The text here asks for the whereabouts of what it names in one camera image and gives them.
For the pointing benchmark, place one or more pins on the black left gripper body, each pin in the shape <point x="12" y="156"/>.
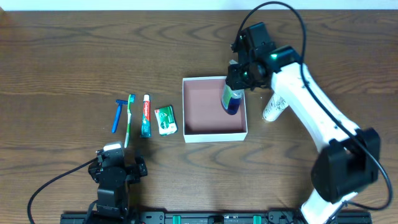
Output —
<point x="137" y="170"/>

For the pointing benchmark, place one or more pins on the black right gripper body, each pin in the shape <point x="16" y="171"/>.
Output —
<point x="235" y="78"/>

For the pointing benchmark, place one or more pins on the Colgate toothpaste tube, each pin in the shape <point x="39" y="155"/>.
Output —
<point x="145" y="126"/>

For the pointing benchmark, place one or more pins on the clear pump sanitizer bottle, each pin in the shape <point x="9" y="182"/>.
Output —
<point x="231" y="99"/>

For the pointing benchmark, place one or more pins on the white lotion tube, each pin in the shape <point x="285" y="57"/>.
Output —
<point x="274" y="108"/>

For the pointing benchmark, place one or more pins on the blue disposable razor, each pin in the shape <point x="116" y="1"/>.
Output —
<point x="120" y="104"/>

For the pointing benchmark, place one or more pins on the green white toothbrush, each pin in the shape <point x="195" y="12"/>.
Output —
<point x="131" y="100"/>

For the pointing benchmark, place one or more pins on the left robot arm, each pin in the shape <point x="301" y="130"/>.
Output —
<point x="113" y="201"/>

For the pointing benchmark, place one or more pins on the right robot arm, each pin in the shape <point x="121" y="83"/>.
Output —
<point x="347" y="154"/>

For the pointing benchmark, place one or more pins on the green soap packet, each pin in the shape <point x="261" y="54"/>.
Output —
<point x="166" y="120"/>

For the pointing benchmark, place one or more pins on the white open cardboard box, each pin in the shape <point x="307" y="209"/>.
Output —
<point x="204" y="119"/>

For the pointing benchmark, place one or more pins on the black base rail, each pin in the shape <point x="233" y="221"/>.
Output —
<point x="275" y="216"/>

